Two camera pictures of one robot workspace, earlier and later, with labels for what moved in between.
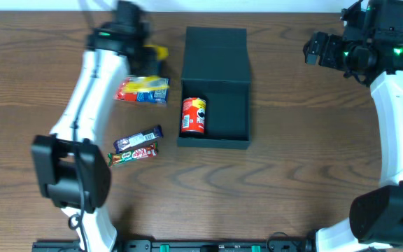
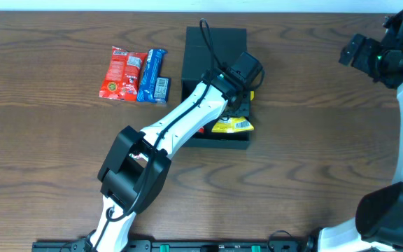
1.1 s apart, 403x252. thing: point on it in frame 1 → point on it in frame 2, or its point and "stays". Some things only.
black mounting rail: x=178 y=246 stays
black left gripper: x=149 y=65 → x=240 y=108
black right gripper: x=313 y=47 → x=354 y=50
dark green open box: x=217 y=68 stays
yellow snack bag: x=150 y=82 → x=235 y=124
